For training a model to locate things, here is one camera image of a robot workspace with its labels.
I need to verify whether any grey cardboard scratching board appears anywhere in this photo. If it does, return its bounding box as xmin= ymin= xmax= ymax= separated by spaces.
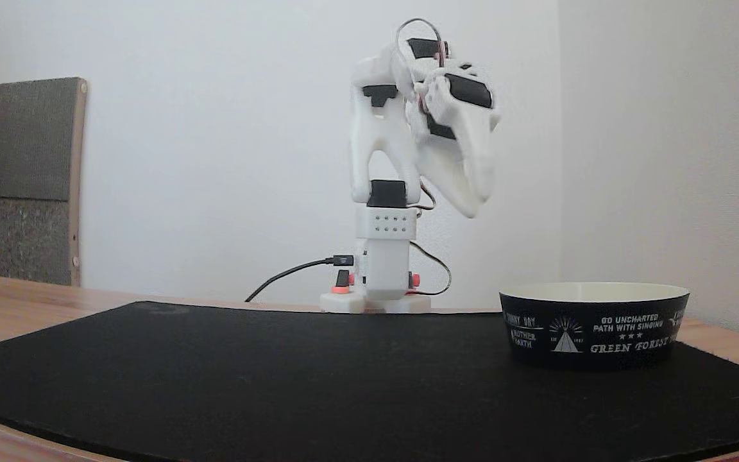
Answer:
xmin=0 ymin=78 xmax=88 ymax=287

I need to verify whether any black USB cable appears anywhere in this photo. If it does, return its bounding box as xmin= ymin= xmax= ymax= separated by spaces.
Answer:
xmin=245 ymin=255 xmax=355 ymax=303

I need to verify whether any black felt mat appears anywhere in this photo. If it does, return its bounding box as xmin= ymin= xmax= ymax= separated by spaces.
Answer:
xmin=0 ymin=300 xmax=739 ymax=462

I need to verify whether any black bowl with white print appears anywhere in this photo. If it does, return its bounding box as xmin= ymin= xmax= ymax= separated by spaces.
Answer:
xmin=499 ymin=282 xmax=691 ymax=371

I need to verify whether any thin black power cable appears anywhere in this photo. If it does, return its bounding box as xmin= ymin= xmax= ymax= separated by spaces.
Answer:
xmin=408 ymin=241 xmax=453 ymax=296

